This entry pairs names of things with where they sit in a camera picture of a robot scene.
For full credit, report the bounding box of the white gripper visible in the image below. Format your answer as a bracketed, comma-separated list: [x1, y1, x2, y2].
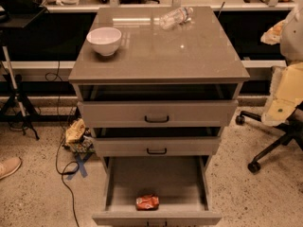
[260, 20, 303, 126]

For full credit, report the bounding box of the red coke can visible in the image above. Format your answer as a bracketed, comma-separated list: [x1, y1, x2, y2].
[135, 195, 159, 211]

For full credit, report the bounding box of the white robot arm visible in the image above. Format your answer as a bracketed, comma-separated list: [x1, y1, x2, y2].
[260, 0, 303, 126]

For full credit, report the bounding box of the grey drawer cabinet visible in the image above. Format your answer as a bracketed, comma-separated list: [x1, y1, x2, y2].
[67, 6, 251, 227]

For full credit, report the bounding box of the grey bottom drawer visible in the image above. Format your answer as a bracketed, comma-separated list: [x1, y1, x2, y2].
[92, 156, 222, 227]

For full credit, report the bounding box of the grey drawer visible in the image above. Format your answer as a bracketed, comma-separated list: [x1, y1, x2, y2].
[78, 100, 238, 128]
[93, 137, 221, 157]
[92, 156, 222, 227]

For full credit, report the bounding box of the grey top drawer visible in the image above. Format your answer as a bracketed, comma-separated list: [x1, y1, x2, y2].
[78, 100, 238, 128]

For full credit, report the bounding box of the grey middle drawer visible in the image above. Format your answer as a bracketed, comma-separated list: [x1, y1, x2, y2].
[93, 137, 221, 157]

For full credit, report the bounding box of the black office chair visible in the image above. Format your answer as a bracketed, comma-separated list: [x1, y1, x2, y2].
[235, 102, 303, 174]

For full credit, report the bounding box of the clear plastic water bottle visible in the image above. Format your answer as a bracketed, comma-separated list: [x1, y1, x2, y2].
[159, 7, 193, 29]

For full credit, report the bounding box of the white ceramic bowl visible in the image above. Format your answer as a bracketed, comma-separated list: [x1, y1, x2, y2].
[86, 27, 122, 56]

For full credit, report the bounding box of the yellow snack bag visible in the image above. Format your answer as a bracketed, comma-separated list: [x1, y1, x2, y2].
[65, 118, 85, 143]

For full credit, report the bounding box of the dark patterned snack bag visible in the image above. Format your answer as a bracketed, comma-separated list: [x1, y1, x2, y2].
[63, 136, 95, 153]

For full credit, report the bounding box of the black tripod stand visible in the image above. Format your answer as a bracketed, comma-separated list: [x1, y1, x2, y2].
[0, 0, 46, 140]

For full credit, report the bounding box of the tan shoe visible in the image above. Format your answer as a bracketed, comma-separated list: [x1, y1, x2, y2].
[0, 157, 22, 180]

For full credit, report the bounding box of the black floor cable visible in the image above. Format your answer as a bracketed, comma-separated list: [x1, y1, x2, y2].
[44, 60, 80, 227]

